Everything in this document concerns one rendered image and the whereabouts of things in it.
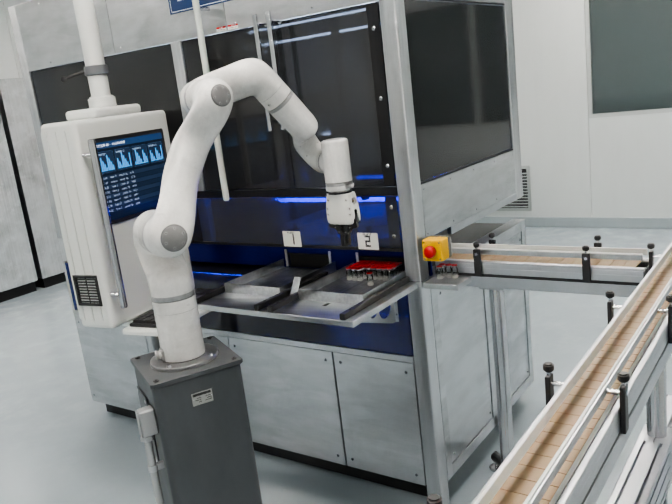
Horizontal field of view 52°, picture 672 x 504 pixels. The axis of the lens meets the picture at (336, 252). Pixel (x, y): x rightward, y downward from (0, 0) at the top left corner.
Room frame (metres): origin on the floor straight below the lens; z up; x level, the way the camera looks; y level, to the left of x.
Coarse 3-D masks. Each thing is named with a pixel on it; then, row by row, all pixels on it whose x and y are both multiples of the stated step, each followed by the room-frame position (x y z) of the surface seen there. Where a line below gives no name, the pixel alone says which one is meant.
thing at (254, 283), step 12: (276, 264) 2.67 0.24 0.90; (240, 276) 2.51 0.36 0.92; (252, 276) 2.56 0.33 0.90; (264, 276) 2.59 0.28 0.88; (276, 276) 2.57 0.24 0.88; (288, 276) 2.55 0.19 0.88; (300, 276) 2.53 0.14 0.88; (312, 276) 2.44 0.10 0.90; (228, 288) 2.43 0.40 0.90; (240, 288) 2.39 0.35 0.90; (252, 288) 2.36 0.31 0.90; (264, 288) 2.32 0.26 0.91; (276, 288) 2.29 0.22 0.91; (288, 288) 2.32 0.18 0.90
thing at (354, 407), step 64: (448, 320) 2.41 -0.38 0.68; (512, 320) 2.90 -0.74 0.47; (128, 384) 3.27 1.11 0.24; (256, 384) 2.75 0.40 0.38; (320, 384) 2.55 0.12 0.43; (384, 384) 2.37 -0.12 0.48; (448, 384) 2.37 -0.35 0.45; (512, 384) 2.86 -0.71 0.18; (320, 448) 2.57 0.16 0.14; (384, 448) 2.39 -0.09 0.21; (448, 448) 2.33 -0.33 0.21
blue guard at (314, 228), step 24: (216, 216) 2.80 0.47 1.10; (240, 216) 2.72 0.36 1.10; (264, 216) 2.64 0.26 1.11; (288, 216) 2.57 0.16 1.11; (312, 216) 2.51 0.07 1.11; (360, 216) 2.38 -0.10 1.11; (384, 216) 2.33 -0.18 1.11; (192, 240) 2.89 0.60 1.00; (216, 240) 2.81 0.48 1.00; (240, 240) 2.73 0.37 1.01; (264, 240) 2.66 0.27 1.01; (312, 240) 2.52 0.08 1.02; (336, 240) 2.45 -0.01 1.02; (384, 240) 2.33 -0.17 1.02
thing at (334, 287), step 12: (324, 276) 2.36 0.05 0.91; (336, 276) 2.41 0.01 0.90; (396, 276) 2.26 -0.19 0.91; (300, 288) 2.24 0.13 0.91; (312, 288) 2.30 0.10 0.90; (324, 288) 2.32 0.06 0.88; (336, 288) 2.31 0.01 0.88; (348, 288) 2.29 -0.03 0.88; (360, 288) 2.27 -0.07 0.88; (372, 288) 2.25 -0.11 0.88; (312, 300) 2.20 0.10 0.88; (324, 300) 2.17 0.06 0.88; (336, 300) 2.15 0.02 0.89; (348, 300) 2.12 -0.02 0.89; (360, 300) 2.09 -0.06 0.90
